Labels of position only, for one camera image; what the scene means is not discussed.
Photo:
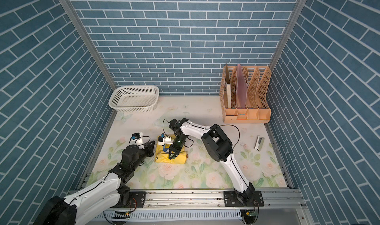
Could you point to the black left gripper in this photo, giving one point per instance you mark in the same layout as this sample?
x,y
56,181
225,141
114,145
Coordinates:
x,y
149,149

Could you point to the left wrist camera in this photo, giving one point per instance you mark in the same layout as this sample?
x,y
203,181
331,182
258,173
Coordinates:
x,y
136,136

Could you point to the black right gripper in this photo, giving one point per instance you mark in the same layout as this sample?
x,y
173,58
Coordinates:
x,y
174,149

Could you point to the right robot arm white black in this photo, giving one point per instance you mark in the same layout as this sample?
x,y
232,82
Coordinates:
x,y
220,149

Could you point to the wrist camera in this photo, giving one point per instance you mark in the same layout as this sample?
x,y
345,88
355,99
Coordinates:
x,y
164,139
136,136

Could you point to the yellow cartoon pillowcase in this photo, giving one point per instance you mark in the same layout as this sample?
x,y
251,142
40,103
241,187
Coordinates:
x,y
166,153

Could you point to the pink file folder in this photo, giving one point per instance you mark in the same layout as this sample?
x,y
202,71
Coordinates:
x,y
241,88

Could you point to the peach plastic file organizer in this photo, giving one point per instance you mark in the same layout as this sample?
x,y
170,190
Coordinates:
x,y
257,109

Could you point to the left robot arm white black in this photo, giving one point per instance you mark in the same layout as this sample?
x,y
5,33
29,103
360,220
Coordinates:
x,y
82,206

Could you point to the small silver stapler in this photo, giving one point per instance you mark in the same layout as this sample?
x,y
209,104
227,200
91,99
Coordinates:
x,y
259,143

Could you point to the white plastic mesh basket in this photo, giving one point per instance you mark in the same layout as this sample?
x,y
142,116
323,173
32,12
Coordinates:
x,y
134,99

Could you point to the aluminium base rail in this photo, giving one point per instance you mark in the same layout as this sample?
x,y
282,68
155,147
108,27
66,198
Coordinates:
x,y
160,199

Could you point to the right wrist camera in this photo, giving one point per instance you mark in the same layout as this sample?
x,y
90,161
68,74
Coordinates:
x,y
164,139

